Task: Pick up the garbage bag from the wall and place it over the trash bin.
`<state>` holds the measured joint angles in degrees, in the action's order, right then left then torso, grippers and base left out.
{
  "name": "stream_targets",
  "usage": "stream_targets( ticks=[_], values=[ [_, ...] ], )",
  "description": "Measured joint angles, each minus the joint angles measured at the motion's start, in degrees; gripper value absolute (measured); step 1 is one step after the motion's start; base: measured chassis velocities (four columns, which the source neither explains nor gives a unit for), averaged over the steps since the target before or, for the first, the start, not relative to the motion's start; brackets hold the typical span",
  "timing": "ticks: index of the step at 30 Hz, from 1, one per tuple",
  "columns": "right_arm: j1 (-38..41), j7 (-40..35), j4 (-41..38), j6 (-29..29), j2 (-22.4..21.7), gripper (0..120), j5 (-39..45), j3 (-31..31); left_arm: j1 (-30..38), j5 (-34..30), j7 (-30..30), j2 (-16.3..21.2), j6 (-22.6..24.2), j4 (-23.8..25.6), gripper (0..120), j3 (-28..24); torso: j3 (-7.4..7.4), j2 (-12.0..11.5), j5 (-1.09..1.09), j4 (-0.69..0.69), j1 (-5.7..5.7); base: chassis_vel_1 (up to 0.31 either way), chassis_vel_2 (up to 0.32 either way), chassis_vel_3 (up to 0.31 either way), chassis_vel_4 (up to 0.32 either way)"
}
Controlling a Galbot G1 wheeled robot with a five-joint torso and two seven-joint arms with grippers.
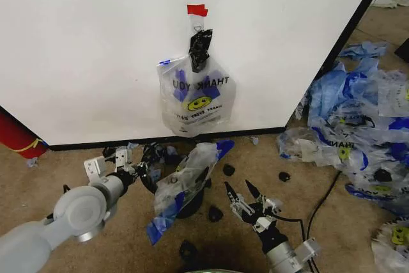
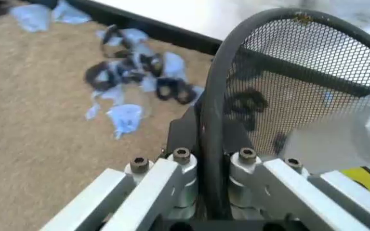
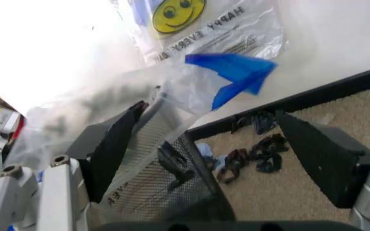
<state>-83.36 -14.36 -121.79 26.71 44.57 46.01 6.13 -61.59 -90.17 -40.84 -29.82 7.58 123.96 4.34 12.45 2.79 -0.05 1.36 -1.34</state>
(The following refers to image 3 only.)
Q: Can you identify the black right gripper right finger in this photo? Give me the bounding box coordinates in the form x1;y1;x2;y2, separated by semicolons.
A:
276;112;370;217

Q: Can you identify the black mesh trash bin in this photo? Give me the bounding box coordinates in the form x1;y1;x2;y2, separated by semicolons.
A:
100;131;238;223

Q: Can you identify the black hair scrunchie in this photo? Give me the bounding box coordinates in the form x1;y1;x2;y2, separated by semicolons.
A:
255;153;283;173

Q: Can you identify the clear smiley-face plastic bag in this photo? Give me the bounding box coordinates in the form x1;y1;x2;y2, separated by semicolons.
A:
120;0;290;66

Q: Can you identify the white box with label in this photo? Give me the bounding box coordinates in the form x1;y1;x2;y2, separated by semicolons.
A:
0;107;23;135

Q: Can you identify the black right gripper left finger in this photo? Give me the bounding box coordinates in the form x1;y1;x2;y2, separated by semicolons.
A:
0;101;148;231

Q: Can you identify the red object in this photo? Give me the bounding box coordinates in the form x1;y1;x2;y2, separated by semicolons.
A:
10;115;28;146

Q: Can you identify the blue plastic strip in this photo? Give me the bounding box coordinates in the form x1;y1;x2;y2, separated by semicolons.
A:
184;53;280;112

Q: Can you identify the black baseboard strip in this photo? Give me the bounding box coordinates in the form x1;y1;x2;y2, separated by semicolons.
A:
186;63;370;141

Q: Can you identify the light blue cloth scrap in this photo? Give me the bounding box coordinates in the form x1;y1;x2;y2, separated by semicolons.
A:
197;142;228;170

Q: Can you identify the dark blue hair scrunchie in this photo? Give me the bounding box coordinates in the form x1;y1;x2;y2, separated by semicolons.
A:
251;115;278;135

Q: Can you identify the clear printed garbage bag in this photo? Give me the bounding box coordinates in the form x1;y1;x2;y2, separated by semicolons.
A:
1;64;218;217

